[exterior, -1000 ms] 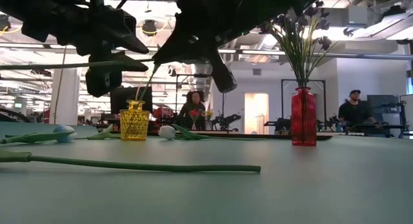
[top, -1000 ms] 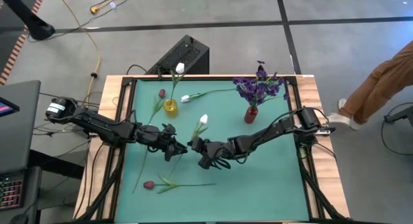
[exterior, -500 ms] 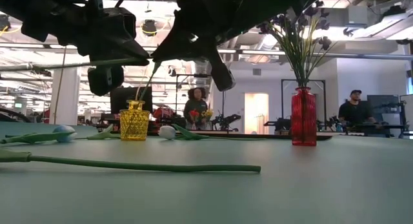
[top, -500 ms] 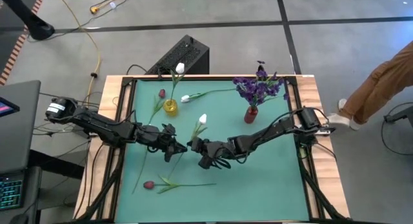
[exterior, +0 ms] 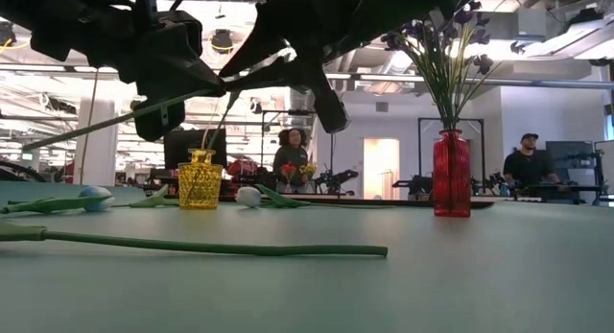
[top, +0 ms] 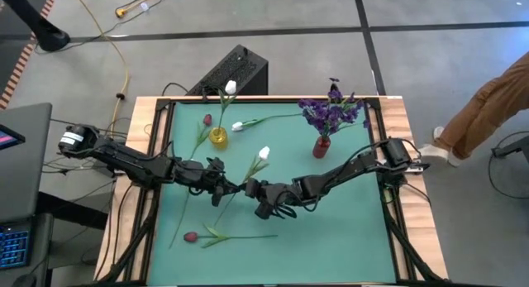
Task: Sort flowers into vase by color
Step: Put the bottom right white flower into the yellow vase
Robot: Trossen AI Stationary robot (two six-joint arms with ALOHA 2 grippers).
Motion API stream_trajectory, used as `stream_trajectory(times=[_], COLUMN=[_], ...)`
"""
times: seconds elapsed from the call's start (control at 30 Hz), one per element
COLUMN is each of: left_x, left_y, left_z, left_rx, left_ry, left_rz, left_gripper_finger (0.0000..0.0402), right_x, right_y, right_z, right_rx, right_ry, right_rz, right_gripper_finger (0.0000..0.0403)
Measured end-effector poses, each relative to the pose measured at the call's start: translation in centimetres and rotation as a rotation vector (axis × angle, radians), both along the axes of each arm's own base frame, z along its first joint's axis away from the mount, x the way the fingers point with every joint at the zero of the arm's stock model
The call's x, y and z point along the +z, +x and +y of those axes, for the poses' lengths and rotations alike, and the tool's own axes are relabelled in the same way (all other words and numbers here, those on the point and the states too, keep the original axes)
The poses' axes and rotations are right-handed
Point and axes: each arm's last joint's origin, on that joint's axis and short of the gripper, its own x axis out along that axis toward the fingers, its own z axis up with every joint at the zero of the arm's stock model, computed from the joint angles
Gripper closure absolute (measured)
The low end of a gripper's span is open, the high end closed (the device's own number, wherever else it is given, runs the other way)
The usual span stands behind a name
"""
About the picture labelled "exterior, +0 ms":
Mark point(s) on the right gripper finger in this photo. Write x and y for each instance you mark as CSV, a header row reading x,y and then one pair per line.
x,y
283,75
259,40

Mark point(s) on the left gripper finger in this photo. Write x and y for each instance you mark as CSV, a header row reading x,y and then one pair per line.
x,y
187,81

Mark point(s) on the purple artificial flower bunch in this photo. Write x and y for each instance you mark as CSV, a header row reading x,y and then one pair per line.
x,y
446,83

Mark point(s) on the red glass vase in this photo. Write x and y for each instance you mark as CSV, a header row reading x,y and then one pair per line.
x,y
452,179

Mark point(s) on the black background robot arm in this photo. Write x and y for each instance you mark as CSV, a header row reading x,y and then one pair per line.
x,y
336,179
412,184

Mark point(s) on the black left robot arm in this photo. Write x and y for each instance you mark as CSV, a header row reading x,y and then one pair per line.
x,y
72,26

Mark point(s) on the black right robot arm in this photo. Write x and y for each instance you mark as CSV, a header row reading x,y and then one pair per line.
x,y
408,2

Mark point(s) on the small vase red flowers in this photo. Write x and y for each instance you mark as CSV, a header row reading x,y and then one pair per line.
x,y
288,170

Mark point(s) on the small vase yellow flowers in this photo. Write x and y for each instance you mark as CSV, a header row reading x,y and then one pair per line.
x,y
309,170

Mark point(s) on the yellow glass vase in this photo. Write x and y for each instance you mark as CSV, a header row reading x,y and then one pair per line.
x,y
200,184

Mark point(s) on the black monitor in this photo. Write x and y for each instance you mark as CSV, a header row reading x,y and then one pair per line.
x,y
192,150

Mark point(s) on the person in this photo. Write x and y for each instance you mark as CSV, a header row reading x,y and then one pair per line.
x,y
291,160
527,167

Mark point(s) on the white building column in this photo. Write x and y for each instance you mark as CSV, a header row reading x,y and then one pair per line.
x,y
108,150

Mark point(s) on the lit doorway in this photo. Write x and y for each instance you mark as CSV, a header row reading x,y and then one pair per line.
x,y
381,165

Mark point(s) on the green exit sign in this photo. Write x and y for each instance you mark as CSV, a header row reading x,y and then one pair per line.
x,y
27,156

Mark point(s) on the teal table mat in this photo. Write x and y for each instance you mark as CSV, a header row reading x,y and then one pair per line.
x,y
307,294

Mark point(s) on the dark computer monitor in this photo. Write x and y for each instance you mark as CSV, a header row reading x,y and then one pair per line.
x,y
568,155

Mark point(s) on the black metal rig frame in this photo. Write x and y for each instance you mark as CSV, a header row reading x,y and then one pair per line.
x,y
427,119
297,112

